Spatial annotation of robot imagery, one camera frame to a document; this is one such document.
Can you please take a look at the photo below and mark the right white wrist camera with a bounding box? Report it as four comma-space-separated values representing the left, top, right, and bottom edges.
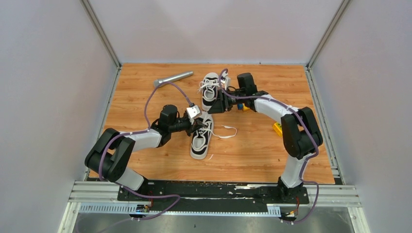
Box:
221, 72, 231, 91

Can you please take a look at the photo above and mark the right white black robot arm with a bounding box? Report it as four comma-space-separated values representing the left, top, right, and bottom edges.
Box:
208, 69, 323, 203

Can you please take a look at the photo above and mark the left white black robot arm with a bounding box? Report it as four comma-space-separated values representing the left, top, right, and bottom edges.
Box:
85, 105, 204, 200

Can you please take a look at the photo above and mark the yellow toy handle piece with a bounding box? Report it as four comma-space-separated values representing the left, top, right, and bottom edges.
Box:
242, 105, 250, 111

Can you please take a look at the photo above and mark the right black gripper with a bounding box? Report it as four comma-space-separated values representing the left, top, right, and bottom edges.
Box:
209, 87, 246, 114

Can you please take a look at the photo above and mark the yellow green building block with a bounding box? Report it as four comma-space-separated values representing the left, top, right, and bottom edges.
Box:
272, 122, 283, 137

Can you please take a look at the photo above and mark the grey metal cylinder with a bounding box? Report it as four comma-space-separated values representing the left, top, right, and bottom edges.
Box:
153, 71, 194, 87

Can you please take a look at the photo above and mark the aluminium frame rail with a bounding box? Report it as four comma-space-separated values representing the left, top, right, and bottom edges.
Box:
68, 181, 370, 233

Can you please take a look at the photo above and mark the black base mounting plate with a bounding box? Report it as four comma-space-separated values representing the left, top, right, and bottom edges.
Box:
117, 180, 309, 214

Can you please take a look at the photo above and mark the black white sneaker with laces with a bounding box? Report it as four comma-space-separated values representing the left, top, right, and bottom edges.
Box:
198, 72, 219, 112

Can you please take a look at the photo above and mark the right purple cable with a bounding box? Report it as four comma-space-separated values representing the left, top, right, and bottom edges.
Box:
217, 68, 320, 225

